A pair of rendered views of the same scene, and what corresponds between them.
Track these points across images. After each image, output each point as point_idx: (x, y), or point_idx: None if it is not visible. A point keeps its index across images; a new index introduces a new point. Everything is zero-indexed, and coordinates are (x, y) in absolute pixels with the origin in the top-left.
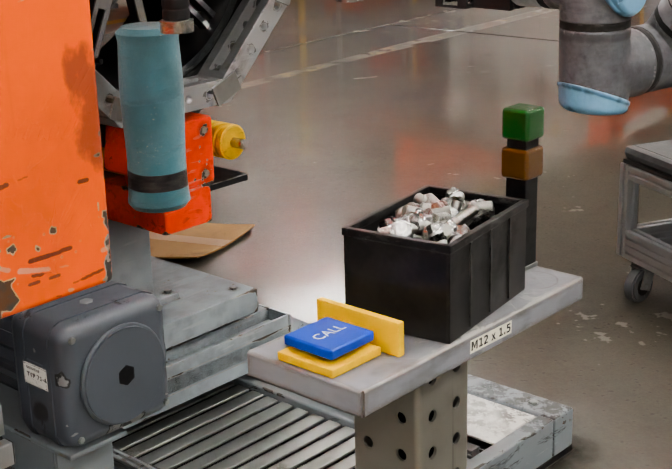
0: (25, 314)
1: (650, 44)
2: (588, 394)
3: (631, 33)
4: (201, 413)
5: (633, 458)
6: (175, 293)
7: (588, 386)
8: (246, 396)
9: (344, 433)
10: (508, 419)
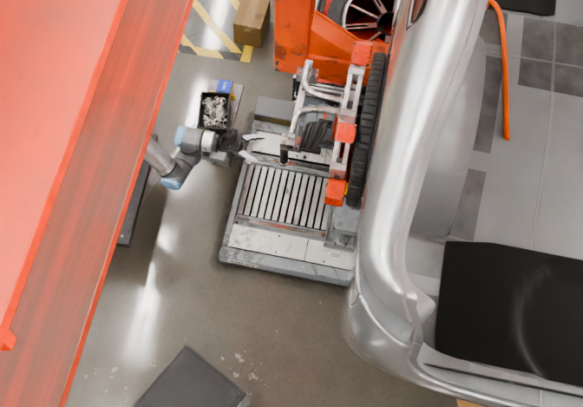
0: (321, 100)
1: (175, 157)
2: (227, 303)
3: (180, 154)
4: None
5: (199, 265)
6: (351, 206)
7: (229, 310)
8: (324, 225)
9: (281, 217)
10: (234, 239)
